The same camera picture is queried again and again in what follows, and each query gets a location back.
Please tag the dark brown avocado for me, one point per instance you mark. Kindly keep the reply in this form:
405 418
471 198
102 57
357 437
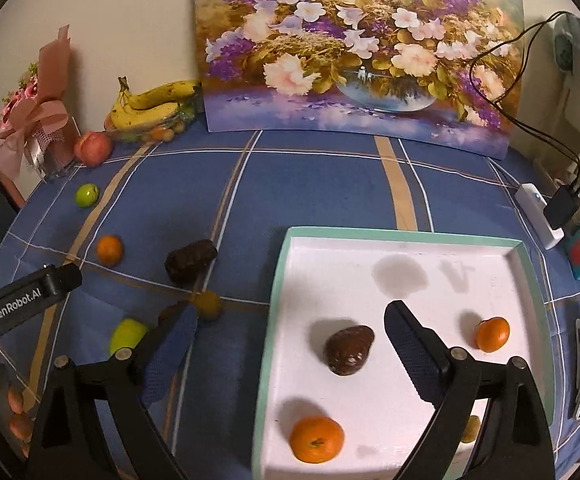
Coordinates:
185 265
346 352

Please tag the flower painting canvas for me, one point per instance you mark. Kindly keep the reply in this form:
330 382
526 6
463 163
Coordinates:
435 71

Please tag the person's left hand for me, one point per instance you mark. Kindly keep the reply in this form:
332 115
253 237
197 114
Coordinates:
20 423

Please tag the tan round fruit, lower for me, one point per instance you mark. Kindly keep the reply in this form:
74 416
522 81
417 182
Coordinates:
472 429

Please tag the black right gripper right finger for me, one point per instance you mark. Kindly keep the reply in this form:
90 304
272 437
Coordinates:
514 439

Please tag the tan round fruit, upper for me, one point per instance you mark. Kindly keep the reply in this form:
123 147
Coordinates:
208 304

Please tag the small green lime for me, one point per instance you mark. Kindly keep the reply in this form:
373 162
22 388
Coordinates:
87 195

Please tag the small orange tangerine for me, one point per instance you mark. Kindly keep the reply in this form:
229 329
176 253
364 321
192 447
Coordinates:
110 250

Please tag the tan round fruit, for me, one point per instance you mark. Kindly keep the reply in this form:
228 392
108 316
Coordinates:
208 304
472 429

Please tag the white power strip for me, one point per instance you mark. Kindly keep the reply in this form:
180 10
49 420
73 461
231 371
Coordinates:
532 203

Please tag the red apple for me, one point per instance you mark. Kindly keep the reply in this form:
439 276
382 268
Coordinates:
93 148

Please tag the white tray with green rim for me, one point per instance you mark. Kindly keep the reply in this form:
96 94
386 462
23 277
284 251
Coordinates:
328 279

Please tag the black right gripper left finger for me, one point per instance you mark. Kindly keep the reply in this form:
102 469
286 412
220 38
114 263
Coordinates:
68 441

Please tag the pink wrapped flower bouquet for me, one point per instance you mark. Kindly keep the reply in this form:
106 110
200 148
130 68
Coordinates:
35 126

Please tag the yellow banana bunch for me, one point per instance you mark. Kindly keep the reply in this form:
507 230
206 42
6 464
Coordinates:
182 91

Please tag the black charger adapter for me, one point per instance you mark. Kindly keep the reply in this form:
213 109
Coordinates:
561 207

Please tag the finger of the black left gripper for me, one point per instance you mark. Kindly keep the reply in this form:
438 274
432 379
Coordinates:
33 294

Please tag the large green mango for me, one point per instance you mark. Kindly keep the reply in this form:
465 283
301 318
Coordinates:
127 335

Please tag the orange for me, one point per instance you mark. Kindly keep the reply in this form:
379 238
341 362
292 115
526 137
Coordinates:
316 439
492 334

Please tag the blue plaid tablecloth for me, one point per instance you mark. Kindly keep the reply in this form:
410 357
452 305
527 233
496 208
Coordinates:
244 190

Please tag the clear bowl of small fruits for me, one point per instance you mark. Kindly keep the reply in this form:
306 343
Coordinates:
160 123

